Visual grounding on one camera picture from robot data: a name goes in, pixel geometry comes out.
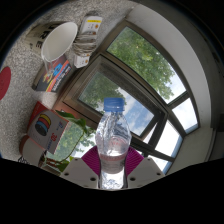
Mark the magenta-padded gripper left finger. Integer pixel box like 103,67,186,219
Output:
59,145,101,190

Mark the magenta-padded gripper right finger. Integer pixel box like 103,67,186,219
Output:
126,146,166,190

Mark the clear blue-capped water bottle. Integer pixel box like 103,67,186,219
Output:
94,97,132,191

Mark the red white filament spool box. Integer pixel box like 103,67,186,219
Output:
26,100,70,155

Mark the colourful dark-covered book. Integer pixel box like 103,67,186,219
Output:
31,54,73,93

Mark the brown framed bay window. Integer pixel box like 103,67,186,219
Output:
54,18,202,175

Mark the flat round red coaster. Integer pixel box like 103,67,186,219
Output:
0,65,12,101

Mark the coil of beige twine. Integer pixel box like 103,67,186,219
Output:
72,31,98,58

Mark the white printed paper cup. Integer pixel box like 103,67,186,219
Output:
23,20,79,73

